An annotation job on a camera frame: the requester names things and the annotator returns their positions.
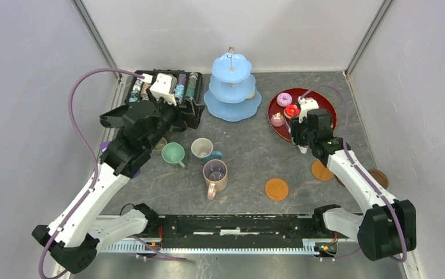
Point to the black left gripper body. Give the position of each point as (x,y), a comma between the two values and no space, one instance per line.
(169,115)

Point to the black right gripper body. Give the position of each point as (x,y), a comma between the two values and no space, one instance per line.
(300,135)

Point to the red frosted donut cake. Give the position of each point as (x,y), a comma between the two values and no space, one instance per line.
(291,111)

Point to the pink mousse cake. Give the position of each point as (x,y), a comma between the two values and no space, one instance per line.
(277,120)

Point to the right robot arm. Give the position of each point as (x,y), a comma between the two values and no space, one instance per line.
(365,192)

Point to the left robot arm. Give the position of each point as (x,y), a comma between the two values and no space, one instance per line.
(73,240)

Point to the small olive green cup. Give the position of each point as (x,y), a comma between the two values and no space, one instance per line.
(157,149)

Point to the mint green cup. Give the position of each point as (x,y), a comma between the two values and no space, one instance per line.
(173,153)

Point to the round red serving tray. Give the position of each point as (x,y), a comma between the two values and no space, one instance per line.
(274,108)

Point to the tan wooden coaster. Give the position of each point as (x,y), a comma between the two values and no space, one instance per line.
(320,172)

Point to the purple sprinkled donut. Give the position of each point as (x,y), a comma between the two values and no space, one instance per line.
(284,99)

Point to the black poker chip case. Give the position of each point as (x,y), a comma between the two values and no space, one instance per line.
(189,85)

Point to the light orange wooden coaster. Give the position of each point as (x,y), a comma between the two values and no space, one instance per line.
(276,189)

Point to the dark brown wooden coaster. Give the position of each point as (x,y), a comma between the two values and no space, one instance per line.
(380,177)

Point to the rose gold marble mug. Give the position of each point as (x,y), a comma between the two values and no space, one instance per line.
(215,174)

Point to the blue three-tier cake stand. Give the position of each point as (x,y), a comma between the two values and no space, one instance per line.
(231,82)

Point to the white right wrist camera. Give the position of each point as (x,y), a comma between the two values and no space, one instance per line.
(305,105)

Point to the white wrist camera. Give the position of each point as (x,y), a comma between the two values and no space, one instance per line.
(305,105)
(162,86)

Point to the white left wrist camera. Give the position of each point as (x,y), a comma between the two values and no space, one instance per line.
(162,86)

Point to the white mug blue handle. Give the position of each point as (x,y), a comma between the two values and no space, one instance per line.
(202,149)

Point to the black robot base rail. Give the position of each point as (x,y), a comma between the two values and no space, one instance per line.
(245,233)

